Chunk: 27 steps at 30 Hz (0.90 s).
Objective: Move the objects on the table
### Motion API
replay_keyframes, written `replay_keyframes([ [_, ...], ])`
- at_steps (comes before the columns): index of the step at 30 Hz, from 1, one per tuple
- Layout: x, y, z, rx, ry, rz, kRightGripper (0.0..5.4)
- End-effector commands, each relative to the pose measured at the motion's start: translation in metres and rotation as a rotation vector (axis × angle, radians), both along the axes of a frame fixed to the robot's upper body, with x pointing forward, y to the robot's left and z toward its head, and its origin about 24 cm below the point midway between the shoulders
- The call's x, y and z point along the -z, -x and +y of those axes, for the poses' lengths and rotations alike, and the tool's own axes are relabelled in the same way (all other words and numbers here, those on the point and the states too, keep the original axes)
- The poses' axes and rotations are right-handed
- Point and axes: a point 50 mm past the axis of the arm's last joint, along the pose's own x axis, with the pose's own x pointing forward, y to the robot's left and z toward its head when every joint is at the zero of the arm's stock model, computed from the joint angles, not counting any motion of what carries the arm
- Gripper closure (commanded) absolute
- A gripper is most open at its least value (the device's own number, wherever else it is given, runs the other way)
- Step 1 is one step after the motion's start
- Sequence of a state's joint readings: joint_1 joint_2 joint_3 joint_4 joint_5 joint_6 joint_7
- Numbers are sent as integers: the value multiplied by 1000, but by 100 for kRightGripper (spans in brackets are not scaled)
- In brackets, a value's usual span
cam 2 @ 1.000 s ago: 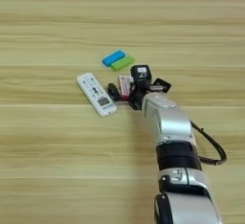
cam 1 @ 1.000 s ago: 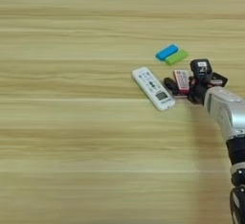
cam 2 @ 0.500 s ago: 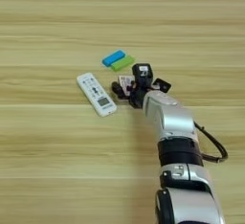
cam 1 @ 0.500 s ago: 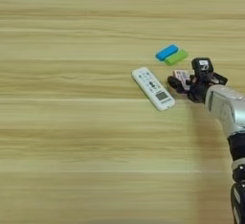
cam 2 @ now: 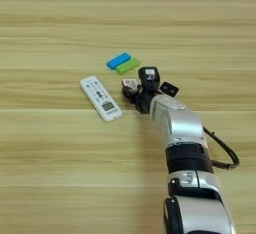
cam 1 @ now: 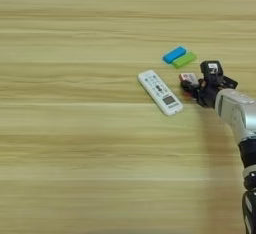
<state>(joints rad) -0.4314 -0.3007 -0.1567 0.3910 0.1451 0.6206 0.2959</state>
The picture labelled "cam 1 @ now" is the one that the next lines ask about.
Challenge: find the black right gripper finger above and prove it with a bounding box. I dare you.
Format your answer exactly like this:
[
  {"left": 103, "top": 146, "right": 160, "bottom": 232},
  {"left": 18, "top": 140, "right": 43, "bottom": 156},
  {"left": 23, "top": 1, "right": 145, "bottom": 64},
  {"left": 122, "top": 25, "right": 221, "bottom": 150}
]
[
  {"left": 179, "top": 78, "right": 202, "bottom": 96},
  {"left": 222, "top": 74, "right": 240, "bottom": 91}
]

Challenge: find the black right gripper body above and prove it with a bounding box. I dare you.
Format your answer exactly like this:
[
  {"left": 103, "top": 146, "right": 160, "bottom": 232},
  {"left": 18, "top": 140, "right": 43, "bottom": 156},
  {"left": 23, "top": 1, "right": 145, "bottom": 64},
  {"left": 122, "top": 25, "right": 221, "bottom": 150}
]
[{"left": 191, "top": 74, "right": 231, "bottom": 110}]

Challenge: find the red and white eraser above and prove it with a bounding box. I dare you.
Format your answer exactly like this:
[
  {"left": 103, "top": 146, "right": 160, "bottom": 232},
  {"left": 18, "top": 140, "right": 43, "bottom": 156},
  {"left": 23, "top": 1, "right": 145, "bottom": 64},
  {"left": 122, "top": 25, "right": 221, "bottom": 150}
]
[{"left": 178, "top": 72, "right": 200, "bottom": 85}]

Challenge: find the blue rectangular block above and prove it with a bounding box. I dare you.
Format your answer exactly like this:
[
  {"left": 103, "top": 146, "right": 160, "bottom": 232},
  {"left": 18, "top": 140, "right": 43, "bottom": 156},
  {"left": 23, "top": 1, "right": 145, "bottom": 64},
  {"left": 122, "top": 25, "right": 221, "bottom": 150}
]
[{"left": 161, "top": 45, "right": 188, "bottom": 65}]

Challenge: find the small black box white label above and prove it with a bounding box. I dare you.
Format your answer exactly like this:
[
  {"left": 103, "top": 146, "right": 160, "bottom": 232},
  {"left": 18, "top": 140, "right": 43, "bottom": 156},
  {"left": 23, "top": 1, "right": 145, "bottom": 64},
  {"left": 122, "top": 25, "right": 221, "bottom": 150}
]
[{"left": 199, "top": 59, "right": 225, "bottom": 84}]

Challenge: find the green rectangular block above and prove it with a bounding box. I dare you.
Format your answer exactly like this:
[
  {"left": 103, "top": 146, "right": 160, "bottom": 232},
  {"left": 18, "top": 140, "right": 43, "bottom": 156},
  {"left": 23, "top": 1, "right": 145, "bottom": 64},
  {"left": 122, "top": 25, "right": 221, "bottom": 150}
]
[{"left": 171, "top": 51, "right": 198, "bottom": 70}]

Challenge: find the white remote control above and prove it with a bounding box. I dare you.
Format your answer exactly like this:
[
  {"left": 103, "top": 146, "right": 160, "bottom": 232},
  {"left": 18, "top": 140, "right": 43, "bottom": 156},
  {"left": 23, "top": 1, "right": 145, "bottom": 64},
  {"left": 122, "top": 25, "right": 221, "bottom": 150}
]
[{"left": 137, "top": 69, "right": 185, "bottom": 117}]

